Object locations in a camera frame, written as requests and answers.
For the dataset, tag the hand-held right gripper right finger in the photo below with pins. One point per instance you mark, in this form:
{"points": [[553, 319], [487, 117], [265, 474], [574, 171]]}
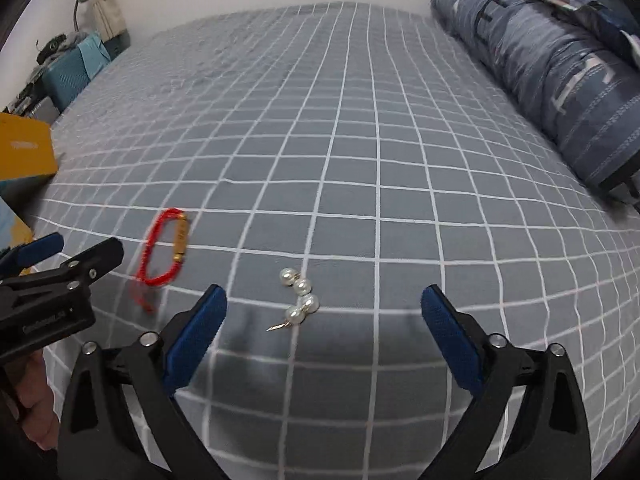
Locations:
{"points": [[452, 340]]}

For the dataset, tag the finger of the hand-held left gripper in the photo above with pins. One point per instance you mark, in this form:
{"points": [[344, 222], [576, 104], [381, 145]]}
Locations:
{"points": [[35, 255], [95, 257]]}

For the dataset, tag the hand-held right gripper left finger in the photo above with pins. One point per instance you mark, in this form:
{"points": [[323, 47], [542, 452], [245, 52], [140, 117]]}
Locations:
{"points": [[197, 340]]}

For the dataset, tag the blue and yellow cardboard box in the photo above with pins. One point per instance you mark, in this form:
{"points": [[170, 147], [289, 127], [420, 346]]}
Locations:
{"points": [[25, 150]]}

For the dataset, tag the person's left hand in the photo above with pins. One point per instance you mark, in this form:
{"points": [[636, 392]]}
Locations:
{"points": [[37, 400]]}

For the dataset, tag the teal suitcase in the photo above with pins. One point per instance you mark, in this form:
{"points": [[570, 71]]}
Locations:
{"points": [[75, 72]]}

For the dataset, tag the grey checked bed sheet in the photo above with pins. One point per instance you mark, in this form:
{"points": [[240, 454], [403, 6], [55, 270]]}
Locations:
{"points": [[350, 160]]}

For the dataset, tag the folded blue grey duvet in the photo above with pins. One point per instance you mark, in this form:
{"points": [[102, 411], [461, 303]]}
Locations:
{"points": [[540, 60]]}

